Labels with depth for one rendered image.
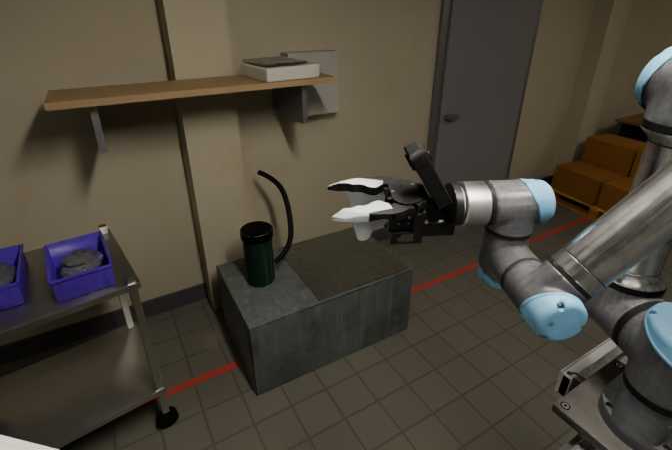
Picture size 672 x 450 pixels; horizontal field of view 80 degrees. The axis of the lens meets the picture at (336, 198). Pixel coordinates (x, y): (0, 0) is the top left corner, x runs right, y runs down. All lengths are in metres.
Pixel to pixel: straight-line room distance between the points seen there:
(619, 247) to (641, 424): 0.38
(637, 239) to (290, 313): 1.71
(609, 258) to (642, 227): 0.06
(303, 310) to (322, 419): 0.54
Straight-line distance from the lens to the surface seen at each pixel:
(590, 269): 0.65
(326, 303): 2.19
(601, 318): 0.95
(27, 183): 2.59
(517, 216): 0.70
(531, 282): 0.66
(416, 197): 0.64
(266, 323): 2.09
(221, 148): 2.44
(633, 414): 0.94
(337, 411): 2.31
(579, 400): 1.00
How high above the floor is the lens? 1.85
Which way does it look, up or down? 25 degrees down
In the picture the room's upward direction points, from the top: straight up
